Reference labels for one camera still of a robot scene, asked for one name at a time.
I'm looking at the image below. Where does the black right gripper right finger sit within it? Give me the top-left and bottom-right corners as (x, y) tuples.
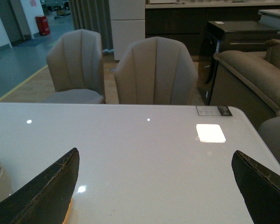
(231, 150), (280, 224)

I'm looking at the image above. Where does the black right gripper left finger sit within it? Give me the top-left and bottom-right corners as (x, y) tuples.
(0, 148), (79, 224)

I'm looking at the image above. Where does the yellow corn cob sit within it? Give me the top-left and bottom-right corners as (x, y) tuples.
(62, 199), (73, 224)

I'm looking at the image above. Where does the grey chair at table side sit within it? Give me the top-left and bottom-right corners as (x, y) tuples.
(258, 117), (280, 164)

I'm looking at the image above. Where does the black and white table sticker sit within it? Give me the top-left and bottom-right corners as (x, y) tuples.
(196, 105), (232, 116)

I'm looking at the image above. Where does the brown fabric sofa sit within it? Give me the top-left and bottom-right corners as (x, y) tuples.
(210, 39), (280, 128)

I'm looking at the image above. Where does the left beige dining chair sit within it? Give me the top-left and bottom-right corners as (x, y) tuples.
(45, 29), (105, 104)

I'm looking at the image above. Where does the beige dining chair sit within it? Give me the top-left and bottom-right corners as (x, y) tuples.
(114, 37), (198, 105)
(45, 29), (105, 104)

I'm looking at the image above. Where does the right beige dining chair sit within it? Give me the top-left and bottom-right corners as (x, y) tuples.
(114, 37), (198, 105)

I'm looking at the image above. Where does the red bin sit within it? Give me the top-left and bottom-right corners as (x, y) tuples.
(35, 15), (50, 36)

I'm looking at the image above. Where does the dark kitchen counter cabinet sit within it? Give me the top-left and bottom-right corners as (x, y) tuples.
(145, 0), (280, 60)

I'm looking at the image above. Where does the grey curtain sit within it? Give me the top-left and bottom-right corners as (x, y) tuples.
(69, 0), (113, 50)

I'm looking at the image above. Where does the white pillar cabinet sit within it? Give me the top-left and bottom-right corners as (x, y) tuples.
(109, 0), (146, 61)

